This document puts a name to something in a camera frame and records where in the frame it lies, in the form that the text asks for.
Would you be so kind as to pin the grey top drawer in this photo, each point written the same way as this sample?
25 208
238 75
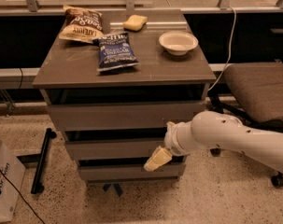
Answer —
121 116

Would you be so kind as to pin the blue chip bag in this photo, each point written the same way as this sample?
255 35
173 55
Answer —
114 52

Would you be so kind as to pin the grey bottom drawer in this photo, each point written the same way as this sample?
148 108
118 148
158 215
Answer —
129 172

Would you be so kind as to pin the yellow sponge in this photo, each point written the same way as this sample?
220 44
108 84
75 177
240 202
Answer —
135 23

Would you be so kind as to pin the grey drawer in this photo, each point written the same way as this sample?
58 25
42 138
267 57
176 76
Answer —
121 116
112 149
129 172

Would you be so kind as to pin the white bowl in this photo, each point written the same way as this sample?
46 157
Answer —
178 43

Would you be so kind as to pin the grey office chair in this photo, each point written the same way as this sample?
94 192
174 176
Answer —
258 88

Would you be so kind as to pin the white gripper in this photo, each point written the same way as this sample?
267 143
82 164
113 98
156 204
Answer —
170 141

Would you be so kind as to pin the black metal bar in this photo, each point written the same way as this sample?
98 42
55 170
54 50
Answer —
37 186

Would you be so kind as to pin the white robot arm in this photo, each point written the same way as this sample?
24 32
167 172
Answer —
208 130

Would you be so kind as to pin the grey drawer cabinet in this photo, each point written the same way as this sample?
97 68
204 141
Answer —
69 76

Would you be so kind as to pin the brown chip bag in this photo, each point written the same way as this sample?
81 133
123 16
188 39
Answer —
81 24

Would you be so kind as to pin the white cardboard box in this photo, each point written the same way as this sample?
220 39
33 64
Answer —
11 176

